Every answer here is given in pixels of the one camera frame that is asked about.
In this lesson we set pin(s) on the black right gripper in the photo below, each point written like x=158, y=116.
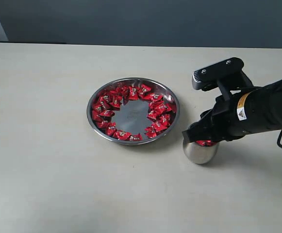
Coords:
x=228, y=120

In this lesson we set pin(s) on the red candies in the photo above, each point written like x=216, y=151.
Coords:
x=206, y=143

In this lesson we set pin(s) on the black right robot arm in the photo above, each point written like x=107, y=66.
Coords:
x=266, y=105

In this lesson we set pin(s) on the stainless steel cup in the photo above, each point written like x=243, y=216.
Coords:
x=197, y=154

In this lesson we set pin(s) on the round stainless steel plate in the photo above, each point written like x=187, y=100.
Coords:
x=126, y=111

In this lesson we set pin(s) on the red candy right lower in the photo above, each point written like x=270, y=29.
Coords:
x=159, y=126

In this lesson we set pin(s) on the red candy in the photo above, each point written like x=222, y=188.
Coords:
x=150, y=132
x=155, y=97
x=121, y=135
x=136, y=137
x=143, y=90
x=98, y=116
x=159, y=126

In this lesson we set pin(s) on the red candy front right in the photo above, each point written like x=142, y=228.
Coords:
x=150, y=132

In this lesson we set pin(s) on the red candy back right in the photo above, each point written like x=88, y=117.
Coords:
x=155, y=97

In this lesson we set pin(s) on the red candy front centre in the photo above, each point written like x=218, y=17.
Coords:
x=136, y=137

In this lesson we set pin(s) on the red candy top right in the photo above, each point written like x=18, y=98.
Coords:
x=143, y=90

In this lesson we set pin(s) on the red candy front left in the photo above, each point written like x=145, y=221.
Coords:
x=121, y=135

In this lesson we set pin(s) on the red candy far left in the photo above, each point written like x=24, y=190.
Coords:
x=98, y=116

